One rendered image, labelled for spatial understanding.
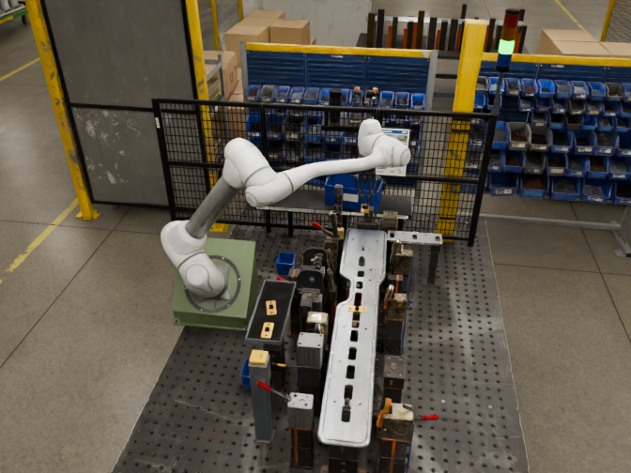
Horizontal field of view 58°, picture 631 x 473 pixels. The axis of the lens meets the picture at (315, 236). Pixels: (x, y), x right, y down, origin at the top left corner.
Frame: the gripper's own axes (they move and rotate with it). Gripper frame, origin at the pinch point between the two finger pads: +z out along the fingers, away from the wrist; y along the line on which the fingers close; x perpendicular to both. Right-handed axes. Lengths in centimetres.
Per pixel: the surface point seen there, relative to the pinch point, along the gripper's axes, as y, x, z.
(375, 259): 6.7, -8.0, 28.7
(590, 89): 150, 173, -3
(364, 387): 6, -92, 29
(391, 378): 16, -88, 27
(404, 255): 20.9, -8.6, 24.7
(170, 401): -78, -83, 59
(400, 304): 19, -44, 27
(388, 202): 12, 45, 26
